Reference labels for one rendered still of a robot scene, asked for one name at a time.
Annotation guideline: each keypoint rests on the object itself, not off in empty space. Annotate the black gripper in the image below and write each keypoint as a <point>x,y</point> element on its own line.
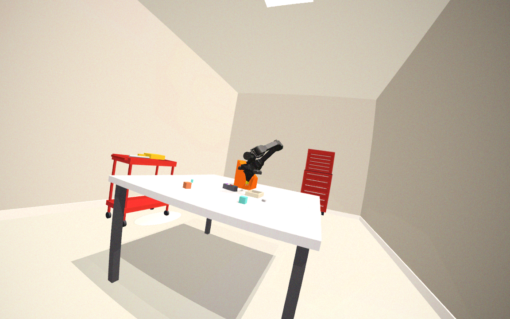
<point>250,173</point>

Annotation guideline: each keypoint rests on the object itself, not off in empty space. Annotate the small teal cube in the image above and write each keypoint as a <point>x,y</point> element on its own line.
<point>243,199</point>

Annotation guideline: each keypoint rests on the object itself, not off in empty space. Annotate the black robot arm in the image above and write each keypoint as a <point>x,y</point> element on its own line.
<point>258,152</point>

